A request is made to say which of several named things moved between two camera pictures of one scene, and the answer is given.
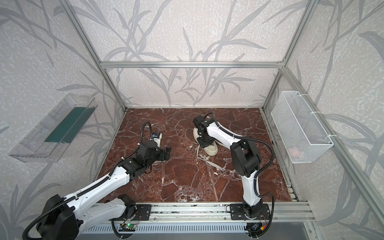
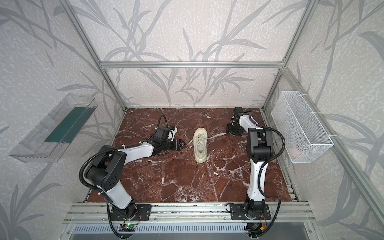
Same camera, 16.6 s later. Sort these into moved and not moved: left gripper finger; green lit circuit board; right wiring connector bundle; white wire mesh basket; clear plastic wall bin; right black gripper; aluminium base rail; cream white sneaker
Moved: right black gripper; left gripper finger; cream white sneaker
Not moved: aluminium base rail; clear plastic wall bin; right wiring connector bundle; green lit circuit board; white wire mesh basket
